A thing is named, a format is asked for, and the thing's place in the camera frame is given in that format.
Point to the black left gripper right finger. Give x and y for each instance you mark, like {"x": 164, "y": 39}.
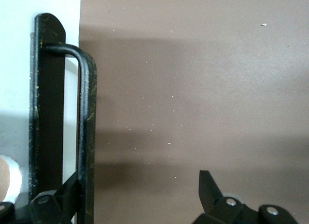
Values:
{"x": 217, "y": 209}

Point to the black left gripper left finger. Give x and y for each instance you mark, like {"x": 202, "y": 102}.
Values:
{"x": 53, "y": 209}

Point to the brown table cover sheet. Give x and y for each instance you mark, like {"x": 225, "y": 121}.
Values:
{"x": 193, "y": 88}

